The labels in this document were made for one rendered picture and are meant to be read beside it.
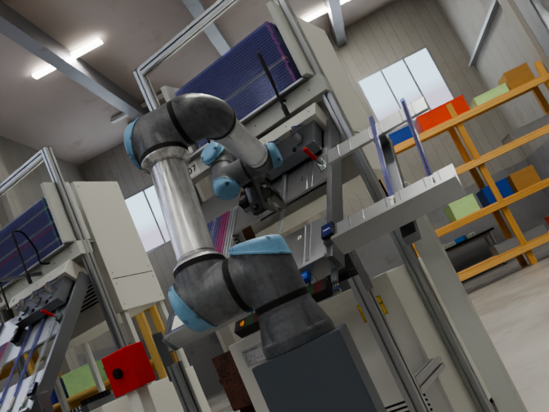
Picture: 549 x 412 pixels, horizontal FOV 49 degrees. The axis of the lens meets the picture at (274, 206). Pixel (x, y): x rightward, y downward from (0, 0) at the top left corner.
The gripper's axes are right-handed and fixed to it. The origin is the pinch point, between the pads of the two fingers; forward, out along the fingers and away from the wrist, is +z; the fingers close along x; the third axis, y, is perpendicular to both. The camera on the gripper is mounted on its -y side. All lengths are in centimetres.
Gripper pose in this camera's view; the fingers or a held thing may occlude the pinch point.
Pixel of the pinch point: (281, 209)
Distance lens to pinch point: 201.8
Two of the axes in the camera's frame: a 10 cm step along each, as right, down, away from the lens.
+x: -7.7, 4.5, 4.6
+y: -0.6, -7.6, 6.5
